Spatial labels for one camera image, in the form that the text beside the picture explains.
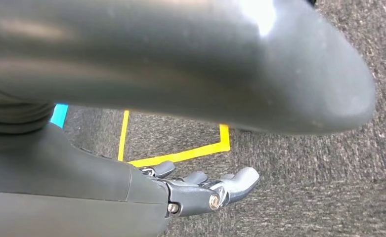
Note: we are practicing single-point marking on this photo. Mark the blue metal shelf rack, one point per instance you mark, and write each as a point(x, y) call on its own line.
point(59, 116)

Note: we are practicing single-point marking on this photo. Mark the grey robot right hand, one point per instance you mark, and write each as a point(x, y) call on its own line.
point(179, 65)

